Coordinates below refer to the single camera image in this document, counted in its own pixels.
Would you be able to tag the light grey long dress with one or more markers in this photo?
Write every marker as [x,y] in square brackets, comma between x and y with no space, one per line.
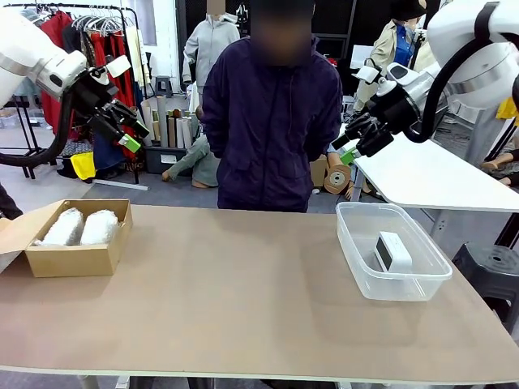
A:
[484,138]

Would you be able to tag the tall grey tube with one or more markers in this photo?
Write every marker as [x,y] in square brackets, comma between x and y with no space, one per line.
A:
[162,117]

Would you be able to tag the grey paper roll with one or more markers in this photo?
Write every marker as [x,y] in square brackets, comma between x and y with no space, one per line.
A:
[140,121]

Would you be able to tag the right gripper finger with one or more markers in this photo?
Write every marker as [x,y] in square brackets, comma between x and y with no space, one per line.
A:
[349,155]
[344,141]

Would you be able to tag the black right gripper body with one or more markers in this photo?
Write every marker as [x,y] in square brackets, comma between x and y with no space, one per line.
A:
[389,117]

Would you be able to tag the dark-clothed bystander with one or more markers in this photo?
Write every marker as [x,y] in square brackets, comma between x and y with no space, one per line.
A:
[8,202]

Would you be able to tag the brown cardboard tube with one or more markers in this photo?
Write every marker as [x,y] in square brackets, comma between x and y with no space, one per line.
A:
[171,133]

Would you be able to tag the red coat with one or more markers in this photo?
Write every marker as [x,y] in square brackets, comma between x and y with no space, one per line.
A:
[63,24]

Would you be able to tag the bystander in grey hoodie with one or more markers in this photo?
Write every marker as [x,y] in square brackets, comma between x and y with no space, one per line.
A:
[207,44]

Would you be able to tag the brown patterned garment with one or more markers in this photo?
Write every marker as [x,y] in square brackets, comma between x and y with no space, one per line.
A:
[87,48]

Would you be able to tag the bare mannequin limbs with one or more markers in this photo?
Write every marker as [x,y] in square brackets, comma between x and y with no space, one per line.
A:
[500,164]

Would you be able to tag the white unwrapped digital clock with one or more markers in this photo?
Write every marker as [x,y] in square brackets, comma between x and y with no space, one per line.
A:
[395,247]

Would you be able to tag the brown cardboard box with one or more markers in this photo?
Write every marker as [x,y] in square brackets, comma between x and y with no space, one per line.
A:
[73,259]

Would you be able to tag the beige left wrist camera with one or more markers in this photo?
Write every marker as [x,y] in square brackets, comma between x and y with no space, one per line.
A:
[118,67]

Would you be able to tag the clear plastic container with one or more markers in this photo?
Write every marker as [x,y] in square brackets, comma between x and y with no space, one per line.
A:
[405,289]

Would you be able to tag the white computer case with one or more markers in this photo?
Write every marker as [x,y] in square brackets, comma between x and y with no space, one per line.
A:
[348,109]

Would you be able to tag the kraft paper roll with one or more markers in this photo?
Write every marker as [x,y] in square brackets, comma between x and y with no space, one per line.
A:
[336,180]

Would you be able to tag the cream hanging garment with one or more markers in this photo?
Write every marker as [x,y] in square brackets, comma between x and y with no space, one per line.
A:
[135,48]

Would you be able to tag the small cardboard floor box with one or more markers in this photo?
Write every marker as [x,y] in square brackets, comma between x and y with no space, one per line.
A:
[318,172]

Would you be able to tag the white monitor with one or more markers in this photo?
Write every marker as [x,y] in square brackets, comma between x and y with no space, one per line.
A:
[359,54]

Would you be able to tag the fully bubble-wrapped clock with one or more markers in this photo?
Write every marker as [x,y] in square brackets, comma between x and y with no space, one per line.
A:
[99,229]

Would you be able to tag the black storage bin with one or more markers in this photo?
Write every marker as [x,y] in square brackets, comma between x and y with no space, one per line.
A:
[154,160]

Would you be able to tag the black metal clothes rack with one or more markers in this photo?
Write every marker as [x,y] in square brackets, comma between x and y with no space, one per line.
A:
[81,5]

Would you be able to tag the yellow hanging garment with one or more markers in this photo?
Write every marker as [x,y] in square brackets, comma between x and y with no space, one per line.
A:
[509,110]

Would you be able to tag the beige cardboard tube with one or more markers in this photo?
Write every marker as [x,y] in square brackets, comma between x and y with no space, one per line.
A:
[149,113]

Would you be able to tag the long red dress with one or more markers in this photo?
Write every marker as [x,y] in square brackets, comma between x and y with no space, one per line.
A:
[113,44]

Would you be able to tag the person in purple jacket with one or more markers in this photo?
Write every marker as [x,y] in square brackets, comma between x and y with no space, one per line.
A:
[275,121]

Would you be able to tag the silver metal bar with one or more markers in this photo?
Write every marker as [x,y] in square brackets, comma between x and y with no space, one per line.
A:
[121,185]

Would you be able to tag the black hanging garment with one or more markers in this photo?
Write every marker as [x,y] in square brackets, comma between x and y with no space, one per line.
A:
[77,40]

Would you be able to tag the black white patterned cloth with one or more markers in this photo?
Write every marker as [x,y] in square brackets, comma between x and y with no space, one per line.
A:
[77,148]

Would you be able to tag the white side table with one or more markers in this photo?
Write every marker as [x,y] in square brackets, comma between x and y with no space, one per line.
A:
[438,178]

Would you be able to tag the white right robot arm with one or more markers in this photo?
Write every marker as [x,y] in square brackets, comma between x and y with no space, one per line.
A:
[478,48]

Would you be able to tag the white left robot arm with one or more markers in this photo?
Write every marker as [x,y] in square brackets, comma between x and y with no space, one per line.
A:
[24,52]

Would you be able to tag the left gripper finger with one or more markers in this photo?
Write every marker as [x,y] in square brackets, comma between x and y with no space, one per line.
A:
[130,144]
[135,121]

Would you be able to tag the black plastic stool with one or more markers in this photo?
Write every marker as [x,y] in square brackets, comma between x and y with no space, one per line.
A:
[490,263]

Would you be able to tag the white cardboard tube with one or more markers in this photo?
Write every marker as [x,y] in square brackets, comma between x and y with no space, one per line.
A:
[187,131]
[180,133]

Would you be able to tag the bubble-wrapped clock with visible face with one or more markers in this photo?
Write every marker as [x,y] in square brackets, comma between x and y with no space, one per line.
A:
[61,229]

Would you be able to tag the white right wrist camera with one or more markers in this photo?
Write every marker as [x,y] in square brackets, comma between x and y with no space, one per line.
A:
[368,75]

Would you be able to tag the person's blurred head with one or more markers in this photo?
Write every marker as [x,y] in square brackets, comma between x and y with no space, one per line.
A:
[281,32]

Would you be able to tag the yellow cloth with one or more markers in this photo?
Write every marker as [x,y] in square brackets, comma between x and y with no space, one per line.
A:
[83,166]

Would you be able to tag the small grey stool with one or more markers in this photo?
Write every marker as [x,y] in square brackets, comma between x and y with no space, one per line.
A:
[163,80]

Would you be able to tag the dark blue skirt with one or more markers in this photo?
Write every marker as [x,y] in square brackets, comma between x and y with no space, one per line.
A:
[107,156]

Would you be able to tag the mannequin with beige coat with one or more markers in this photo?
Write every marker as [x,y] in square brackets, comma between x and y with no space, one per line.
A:
[389,40]

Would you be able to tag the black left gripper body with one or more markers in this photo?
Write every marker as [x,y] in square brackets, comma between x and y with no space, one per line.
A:
[99,93]

